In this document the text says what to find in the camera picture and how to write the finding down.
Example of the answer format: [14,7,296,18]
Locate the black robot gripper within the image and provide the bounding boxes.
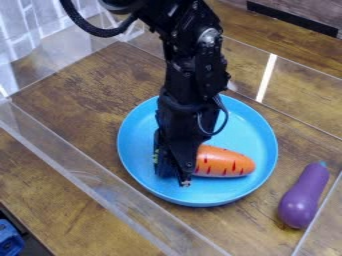
[152,89,228,187]

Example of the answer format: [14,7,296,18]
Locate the orange toy carrot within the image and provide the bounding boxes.
[194,144,256,178]

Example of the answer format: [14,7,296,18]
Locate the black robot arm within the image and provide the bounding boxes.
[99,0,230,186]

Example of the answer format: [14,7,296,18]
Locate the blue round plastic tray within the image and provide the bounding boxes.
[117,96,278,207]

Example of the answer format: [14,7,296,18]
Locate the purple toy eggplant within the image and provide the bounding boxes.
[278,161,330,229]

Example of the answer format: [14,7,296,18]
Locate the blue object at corner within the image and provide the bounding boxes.
[0,219,24,256]

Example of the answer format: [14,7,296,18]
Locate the black braided cable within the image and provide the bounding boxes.
[59,0,139,38]

